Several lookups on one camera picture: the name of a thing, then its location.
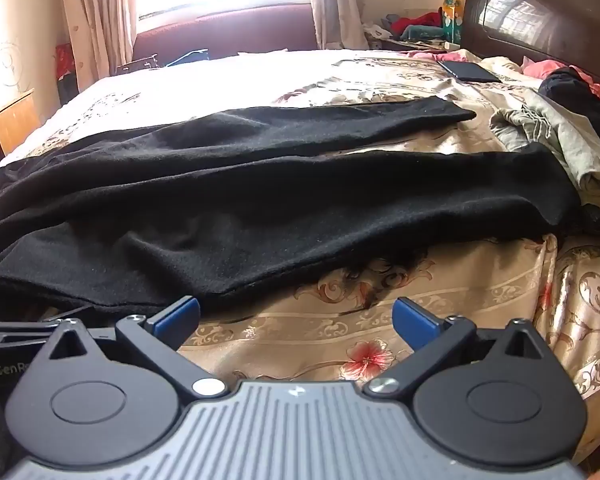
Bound pink and dark clothes pile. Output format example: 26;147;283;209
522;57;600;108

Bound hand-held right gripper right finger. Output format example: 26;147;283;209
362;297;551;398

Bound cluttered nightstand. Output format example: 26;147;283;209
370;35;463;53

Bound red printed item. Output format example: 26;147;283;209
55;44;77;81

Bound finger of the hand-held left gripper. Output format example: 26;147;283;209
0;317;66;347

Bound black tablet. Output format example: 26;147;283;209
437;60;503;84

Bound dark navy garment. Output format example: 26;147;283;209
537;67;600;111

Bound yellow printed package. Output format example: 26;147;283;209
440;0;463;43

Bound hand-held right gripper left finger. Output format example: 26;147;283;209
40;296;226;398

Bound blue bag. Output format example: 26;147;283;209
165;49;210;67

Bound maroon sofa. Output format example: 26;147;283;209
132;2;316;68

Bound floral satin bedspread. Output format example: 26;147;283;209
0;47;600;461

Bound black frame item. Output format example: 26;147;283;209
115;55;161;76

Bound black pants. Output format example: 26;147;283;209
0;95;581;312

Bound dark wooden headboard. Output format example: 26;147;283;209
462;0;600;86

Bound grey-green garment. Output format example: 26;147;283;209
490;87;600;211

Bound light wooden cabinet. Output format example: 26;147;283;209
0;90;41;176

